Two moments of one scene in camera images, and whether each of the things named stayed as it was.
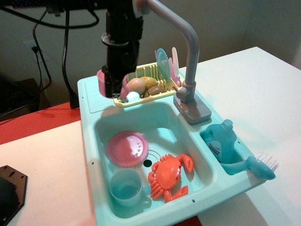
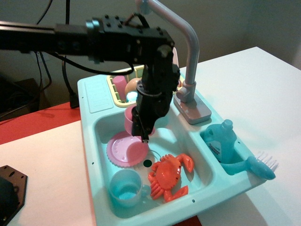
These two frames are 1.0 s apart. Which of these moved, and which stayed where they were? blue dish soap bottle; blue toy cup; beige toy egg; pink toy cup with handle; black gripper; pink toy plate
Moved: pink toy cup with handle; black gripper
Stayed: beige toy egg; blue dish soap bottle; blue toy cup; pink toy plate
